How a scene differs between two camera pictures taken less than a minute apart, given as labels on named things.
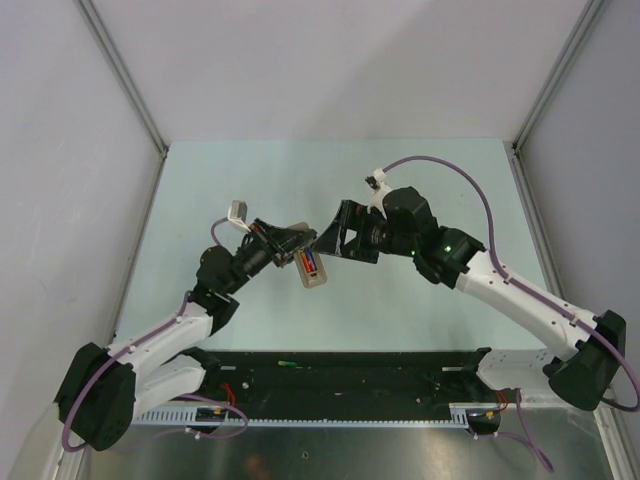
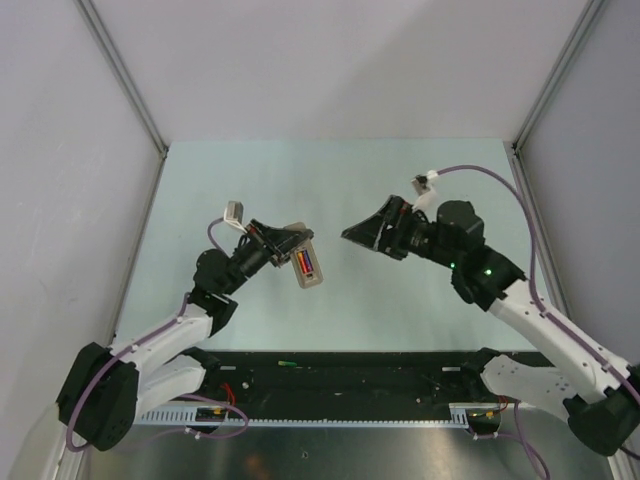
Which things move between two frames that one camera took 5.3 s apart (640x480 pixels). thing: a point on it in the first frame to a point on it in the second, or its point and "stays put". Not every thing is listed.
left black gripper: (281, 242) stays put
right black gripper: (353, 217) to (395, 213)
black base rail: (349, 378) stays put
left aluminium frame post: (101, 35) stays put
